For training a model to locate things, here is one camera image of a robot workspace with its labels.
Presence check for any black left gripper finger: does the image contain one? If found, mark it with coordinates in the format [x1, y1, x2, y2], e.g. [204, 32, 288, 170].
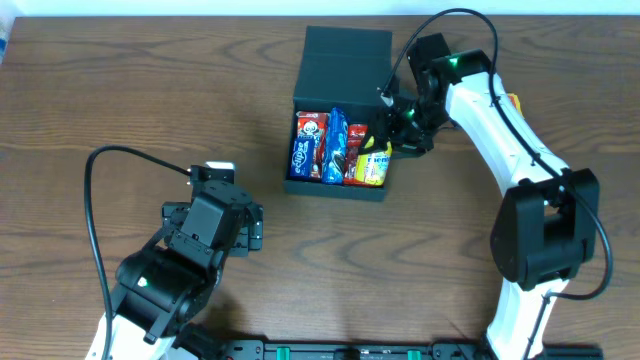
[161, 202, 190, 235]
[229, 203, 264, 257]

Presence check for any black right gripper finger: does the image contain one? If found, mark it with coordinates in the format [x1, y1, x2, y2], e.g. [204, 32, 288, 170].
[358, 112, 390, 155]
[391, 136, 433, 159]

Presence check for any red snack bag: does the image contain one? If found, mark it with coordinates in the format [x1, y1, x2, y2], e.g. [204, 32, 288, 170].
[343, 124, 367, 186]

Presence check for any blue Oreo cookie pack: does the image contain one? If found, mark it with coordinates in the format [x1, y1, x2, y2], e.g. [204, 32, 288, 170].
[322, 107, 348, 184]

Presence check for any dark green box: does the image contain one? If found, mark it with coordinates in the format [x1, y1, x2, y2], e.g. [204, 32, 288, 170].
[282, 25, 401, 203]

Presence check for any red Hello Panda box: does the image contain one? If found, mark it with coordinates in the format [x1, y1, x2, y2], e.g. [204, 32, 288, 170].
[296, 111, 329, 180]

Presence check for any blue Eclipse mint tin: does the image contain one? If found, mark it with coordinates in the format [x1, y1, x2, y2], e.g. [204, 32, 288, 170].
[289, 136, 315, 178]

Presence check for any yellow orange snack packet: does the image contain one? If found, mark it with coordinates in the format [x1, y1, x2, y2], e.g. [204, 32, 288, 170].
[508, 93, 523, 117]

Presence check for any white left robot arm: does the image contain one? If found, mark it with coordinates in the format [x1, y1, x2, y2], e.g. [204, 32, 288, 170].
[87, 180, 264, 359]

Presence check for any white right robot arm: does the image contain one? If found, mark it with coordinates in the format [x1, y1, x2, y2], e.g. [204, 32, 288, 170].
[373, 45, 602, 359]

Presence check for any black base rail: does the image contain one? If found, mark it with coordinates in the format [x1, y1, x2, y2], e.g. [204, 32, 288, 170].
[214, 337, 604, 360]

